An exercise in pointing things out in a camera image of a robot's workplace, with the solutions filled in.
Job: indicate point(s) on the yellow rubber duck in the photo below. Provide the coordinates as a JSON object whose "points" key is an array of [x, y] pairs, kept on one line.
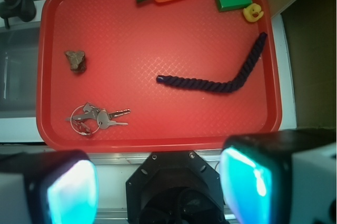
{"points": [[253, 13]]}

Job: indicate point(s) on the silver key bunch on ring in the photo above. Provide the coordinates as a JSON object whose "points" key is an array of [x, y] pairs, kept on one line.
{"points": [[102, 117]]}

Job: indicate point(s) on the brown rock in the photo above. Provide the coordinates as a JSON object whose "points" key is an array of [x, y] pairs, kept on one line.
{"points": [[77, 61]]}

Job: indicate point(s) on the grey metal bin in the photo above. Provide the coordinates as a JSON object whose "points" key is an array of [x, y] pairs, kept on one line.
{"points": [[19, 54]]}

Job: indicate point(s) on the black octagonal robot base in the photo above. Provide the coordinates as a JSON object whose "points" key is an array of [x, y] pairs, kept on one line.
{"points": [[175, 187]]}

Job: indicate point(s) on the black clamp mount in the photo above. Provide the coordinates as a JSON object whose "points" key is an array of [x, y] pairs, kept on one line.
{"points": [[25, 10]]}

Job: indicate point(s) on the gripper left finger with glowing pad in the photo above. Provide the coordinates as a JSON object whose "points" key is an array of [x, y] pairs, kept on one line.
{"points": [[48, 187]]}

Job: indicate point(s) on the red plastic tray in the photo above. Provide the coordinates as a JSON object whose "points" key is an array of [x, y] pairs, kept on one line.
{"points": [[190, 75]]}

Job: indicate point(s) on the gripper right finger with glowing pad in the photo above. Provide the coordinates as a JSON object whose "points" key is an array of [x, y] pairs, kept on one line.
{"points": [[287, 176]]}

